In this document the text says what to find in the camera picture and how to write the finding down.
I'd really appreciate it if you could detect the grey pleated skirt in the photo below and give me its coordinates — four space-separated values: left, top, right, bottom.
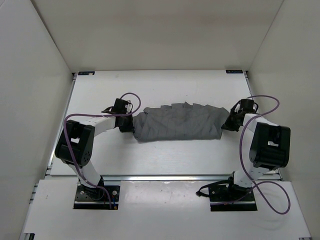
133 102 229 143

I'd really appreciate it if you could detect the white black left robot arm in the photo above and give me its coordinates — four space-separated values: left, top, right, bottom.
55 98 135 201

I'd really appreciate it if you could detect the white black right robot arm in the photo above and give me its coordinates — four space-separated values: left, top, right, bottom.
208 98 291 204

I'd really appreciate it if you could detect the blue label right corner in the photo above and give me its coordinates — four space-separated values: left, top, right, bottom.
225 69 244 74

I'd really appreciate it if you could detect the blue label corner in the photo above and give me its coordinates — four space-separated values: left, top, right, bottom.
225 69 244 74
77 71 95 76

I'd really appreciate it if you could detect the blue label left corner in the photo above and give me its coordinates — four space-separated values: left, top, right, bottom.
77 71 95 76

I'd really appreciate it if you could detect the aluminium table right rail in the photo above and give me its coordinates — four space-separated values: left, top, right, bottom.
244 70 260 113

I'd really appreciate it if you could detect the aluminium table rail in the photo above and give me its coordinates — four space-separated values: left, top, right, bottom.
244 70 260 113
44 72 78 177
44 174 236 182

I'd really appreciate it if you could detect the aluminium table left rail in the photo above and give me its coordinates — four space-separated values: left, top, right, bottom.
44 72 78 177

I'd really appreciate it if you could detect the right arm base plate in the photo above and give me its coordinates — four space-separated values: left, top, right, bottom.
195 183 258 212

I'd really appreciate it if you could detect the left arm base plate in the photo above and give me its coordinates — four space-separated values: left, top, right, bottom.
73 181 121 211

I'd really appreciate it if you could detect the aluminium table front rail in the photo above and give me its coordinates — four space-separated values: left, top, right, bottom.
44 174 236 182

